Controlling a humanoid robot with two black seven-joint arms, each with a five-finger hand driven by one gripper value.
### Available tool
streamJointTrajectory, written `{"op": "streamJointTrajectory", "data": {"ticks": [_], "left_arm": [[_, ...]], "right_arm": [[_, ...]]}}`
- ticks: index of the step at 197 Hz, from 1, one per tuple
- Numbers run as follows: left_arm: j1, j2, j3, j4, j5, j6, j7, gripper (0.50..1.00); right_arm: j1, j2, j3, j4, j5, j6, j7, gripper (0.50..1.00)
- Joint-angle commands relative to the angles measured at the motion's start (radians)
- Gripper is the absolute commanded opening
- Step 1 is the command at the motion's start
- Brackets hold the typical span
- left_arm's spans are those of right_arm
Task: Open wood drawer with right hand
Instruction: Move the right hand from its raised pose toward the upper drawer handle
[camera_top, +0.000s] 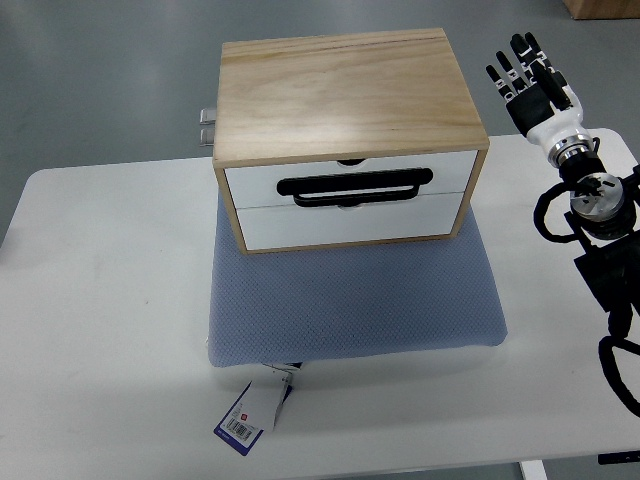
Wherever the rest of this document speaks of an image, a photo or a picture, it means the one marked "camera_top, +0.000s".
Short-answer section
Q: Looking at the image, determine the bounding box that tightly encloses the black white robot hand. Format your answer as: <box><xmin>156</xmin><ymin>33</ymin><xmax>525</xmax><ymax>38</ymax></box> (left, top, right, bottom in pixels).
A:
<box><xmin>486</xmin><ymin>32</ymin><xmax>594</xmax><ymax>166</ymax></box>

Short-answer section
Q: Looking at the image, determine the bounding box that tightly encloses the black drawer handle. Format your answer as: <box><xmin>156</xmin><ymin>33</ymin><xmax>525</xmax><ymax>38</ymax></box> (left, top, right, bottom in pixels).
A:
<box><xmin>276</xmin><ymin>168</ymin><xmax>434</xmax><ymax>208</ymax></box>

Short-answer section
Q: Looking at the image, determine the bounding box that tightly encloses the white blue product tag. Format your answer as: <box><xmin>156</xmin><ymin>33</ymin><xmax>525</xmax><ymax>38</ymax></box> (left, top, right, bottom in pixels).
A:
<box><xmin>213</xmin><ymin>363</ymin><xmax>302</xmax><ymax>456</ymax></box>

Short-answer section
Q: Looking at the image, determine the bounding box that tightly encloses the wooden box corner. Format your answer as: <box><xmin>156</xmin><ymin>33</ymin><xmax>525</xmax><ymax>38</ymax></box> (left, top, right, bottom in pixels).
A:
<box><xmin>563</xmin><ymin>0</ymin><xmax>639</xmax><ymax>20</ymax></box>

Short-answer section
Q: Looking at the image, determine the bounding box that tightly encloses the grey metal clamp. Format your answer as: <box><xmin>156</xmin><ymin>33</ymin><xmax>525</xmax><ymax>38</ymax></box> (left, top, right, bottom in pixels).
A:
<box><xmin>199</xmin><ymin>107</ymin><xmax>217</xmax><ymax>125</ymax></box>
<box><xmin>199</xmin><ymin>127</ymin><xmax>215</xmax><ymax>147</ymax></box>

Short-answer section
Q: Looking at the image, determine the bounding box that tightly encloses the blue mesh cushion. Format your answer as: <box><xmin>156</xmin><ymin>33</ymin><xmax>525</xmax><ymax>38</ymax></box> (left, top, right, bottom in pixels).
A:
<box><xmin>208</xmin><ymin>209</ymin><xmax>508</xmax><ymax>367</ymax></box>

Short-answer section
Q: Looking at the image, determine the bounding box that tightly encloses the black bracket under table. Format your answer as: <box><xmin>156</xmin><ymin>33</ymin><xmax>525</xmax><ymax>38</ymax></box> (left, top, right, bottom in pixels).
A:
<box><xmin>597</xmin><ymin>450</ymin><xmax>640</xmax><ymax>465</ymax></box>

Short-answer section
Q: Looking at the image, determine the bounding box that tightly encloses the lower grey metal clamp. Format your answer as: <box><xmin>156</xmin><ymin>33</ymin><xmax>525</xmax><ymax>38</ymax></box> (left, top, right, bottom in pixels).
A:
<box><xmin>199</xmin><ymin>127</ymin><xmax>215</xmax><ymax>147</ymax></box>

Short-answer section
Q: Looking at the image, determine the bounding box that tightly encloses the wooden drawer cabinet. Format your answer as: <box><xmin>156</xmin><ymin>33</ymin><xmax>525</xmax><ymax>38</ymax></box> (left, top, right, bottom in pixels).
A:
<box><xmin>213</xmin><ymin>28</ymin><xmax>489</xmax><ymax>254</ymax></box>

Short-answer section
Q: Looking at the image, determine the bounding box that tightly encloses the upper grey metal clamp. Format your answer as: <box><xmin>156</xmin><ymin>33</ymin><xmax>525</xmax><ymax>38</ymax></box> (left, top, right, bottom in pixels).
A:
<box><xmin>199</xmin><ymin>107</ymin><xmax>217</xmax><ymax>125</ymax></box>

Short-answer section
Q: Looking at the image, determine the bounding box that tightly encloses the white table leg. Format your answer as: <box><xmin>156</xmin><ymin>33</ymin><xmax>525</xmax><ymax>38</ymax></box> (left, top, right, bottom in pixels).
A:
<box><xmin>519</xmin><ymin>460</ymin><xmax>548</xmax><ymax>480</ymax></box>

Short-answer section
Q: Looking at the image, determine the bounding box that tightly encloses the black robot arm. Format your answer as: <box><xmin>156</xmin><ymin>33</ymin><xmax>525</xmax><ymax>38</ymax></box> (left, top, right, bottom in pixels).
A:
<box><xmin>533</xmin><ymin>135</ymin><xmax>639</xmax><ymax>416</ymax></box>

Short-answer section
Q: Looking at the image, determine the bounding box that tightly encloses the white drawer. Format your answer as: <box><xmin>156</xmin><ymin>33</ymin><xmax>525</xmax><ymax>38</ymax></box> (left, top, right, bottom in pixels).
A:
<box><xmin>225</xmin><ymin>150</ymin><xmax>477</xmax><ymax>209</ymax></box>
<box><xmin>238</xmin><ymin>193</ymin><xmax>463</xmax><ymax>250</ymax></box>

